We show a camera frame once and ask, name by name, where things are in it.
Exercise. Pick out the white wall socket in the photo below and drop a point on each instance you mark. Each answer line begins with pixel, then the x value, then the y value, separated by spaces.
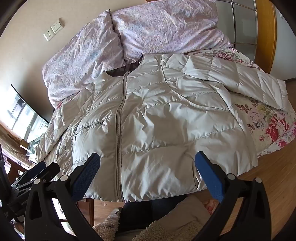
pixel 48 36

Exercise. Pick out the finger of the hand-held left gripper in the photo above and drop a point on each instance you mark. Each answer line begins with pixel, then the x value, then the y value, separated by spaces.
pixel 52 169
pixel 37 170

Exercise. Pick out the flat screen television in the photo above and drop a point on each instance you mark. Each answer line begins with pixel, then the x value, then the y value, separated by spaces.
pixel 20 111

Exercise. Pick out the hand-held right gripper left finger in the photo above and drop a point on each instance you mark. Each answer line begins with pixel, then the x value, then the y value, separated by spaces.
pixel 84 179

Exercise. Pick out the metal framed glass door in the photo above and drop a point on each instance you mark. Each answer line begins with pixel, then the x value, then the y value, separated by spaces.
pixel 242 23

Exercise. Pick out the white wall switch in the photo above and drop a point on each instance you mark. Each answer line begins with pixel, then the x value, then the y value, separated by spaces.
pixel 57 26

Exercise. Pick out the floral bed sheet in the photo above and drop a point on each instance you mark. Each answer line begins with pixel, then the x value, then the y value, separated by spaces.
pixel 266 120

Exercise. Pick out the wooden bed leg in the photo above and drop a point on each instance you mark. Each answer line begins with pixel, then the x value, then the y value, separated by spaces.
pixel 87 210

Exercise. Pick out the wooden television stand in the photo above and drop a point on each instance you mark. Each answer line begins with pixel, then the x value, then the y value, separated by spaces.
pixel 13 150

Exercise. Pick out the white puffer jacket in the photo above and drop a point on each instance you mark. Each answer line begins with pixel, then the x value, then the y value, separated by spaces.
pixel 150 115

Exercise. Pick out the person's cream fleece coat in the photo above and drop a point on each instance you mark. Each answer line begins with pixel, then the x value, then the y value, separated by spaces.
pixel 180 222

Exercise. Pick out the person's dark pants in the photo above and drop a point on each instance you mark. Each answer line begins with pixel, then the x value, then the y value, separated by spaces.
pixel 148 213

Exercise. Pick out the wooden door frame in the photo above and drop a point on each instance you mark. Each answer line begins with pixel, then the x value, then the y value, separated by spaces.
pixel 268 41

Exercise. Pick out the lilac floral duvet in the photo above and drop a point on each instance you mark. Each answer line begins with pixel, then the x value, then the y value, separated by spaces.
pixel 161 27

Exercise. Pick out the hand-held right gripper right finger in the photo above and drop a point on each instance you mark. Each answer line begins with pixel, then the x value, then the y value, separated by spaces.
pixel 209 176

